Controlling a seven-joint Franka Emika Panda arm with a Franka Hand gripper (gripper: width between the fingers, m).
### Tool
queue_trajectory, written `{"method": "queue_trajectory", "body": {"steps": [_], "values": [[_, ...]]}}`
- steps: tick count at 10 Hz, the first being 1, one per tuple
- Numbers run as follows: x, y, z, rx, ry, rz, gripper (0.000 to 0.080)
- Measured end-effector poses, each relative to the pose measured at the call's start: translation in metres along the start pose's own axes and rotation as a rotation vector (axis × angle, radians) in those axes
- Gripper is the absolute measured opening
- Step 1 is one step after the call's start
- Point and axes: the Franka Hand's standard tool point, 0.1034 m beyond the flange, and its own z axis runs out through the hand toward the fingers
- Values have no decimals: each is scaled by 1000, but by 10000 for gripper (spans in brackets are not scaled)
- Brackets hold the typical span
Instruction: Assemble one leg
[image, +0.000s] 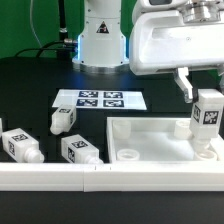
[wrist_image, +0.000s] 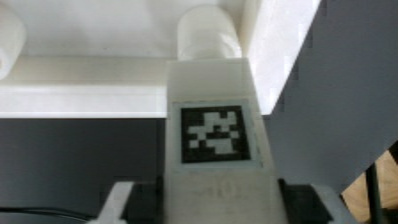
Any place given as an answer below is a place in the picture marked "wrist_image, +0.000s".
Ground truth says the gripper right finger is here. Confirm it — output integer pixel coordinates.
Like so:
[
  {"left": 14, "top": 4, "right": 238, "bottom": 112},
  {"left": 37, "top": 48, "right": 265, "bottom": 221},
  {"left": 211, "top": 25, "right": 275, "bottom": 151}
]
[{"left": 279, "top": 180, "right": 359, "bottom": 224}]

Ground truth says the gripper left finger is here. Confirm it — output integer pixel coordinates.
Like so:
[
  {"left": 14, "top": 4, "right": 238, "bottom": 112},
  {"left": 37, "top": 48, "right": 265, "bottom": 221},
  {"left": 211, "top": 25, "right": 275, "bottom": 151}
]
[{"left": 96, "top": 178, "right": 163, "bottom": 224}]

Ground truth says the white square table top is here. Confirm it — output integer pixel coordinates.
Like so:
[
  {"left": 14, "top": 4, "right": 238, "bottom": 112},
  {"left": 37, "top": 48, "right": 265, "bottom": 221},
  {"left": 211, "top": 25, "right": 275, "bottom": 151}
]
[{"left": 0, "top": 0, "right": 321, "bottom": 118}]

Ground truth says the white table leg with tag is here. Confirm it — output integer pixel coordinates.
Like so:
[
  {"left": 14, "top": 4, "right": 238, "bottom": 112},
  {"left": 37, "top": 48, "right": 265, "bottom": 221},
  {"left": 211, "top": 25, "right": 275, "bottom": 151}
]
[{"left": 163, "top": 5, "right": 288, "bottom": 224}]

